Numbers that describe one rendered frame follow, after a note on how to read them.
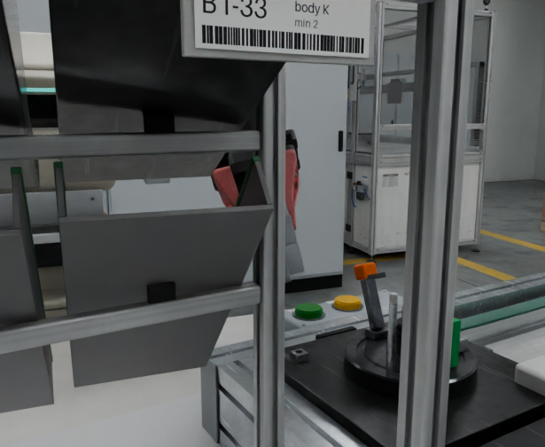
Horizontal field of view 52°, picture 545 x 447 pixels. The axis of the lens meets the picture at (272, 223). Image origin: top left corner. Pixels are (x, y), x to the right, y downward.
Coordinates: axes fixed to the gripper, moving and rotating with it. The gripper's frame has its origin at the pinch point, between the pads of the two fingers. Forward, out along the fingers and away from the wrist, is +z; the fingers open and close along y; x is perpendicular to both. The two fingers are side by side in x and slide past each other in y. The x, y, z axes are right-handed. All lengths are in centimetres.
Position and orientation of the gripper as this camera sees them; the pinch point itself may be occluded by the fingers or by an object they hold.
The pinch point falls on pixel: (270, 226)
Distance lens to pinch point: 58.5
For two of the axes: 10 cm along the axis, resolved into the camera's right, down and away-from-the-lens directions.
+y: 9.7, -2.5, 0.1
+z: 2.3, 8.6, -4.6
